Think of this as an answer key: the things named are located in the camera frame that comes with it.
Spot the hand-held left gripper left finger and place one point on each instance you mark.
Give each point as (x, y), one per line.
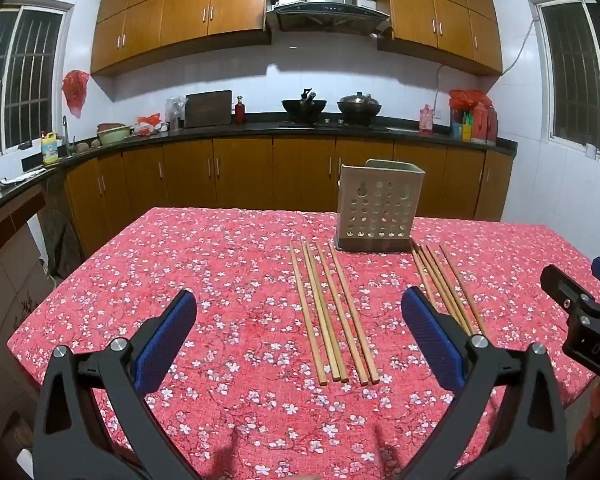
(165, 340)

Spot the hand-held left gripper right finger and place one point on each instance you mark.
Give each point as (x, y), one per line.
(430, 340)

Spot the beige perforated utensil holder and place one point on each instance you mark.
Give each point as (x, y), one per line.
(380, 210)

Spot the red floral tablecloth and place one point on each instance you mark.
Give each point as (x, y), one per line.
(240, 310)

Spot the large red bottles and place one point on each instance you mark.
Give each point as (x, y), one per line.
(485, 122)

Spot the wooden lower cabinets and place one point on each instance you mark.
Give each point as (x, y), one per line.
(240, 170)

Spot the green yellow box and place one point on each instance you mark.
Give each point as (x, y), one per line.
(462, 127)

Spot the barred window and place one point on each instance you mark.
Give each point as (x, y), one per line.
(575, 70)
(20, 75)

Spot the red bag over bottles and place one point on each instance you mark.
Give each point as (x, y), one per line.
(467, 99)

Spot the green basin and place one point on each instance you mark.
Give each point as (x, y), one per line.
(114, 134)

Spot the pink bottle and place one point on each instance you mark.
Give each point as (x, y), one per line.
(426, 121)

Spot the orange plastic bag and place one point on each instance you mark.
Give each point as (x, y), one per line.
(149, 124)

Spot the white cloth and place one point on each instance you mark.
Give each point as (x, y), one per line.
(20, 179)

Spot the yellow detergent bottle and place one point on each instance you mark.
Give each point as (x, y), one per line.
(50, 150)

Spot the metal faucet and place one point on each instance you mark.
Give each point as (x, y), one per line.
(65, 132)

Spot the clear plastic bag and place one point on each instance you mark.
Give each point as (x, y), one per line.
(176, 110)

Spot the black countertop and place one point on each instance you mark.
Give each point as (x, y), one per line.
(260, 129)

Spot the dark cutting board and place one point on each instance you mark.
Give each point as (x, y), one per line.
(208, 109)

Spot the gas stove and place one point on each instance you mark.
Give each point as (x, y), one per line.
(330, 123)

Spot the red bottle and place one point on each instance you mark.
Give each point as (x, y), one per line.
(239, 112)

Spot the black wok with lid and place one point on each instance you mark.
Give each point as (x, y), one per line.
(359, 107)

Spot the black open wok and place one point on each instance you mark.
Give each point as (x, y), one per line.
(304, 108)

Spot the red plastic bag on hook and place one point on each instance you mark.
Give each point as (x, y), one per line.
(75, 90)

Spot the wooden upper cabinet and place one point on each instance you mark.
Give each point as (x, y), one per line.
(180, 15)
(440, 15)

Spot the steel range hood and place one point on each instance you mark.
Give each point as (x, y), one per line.
(325, 2)

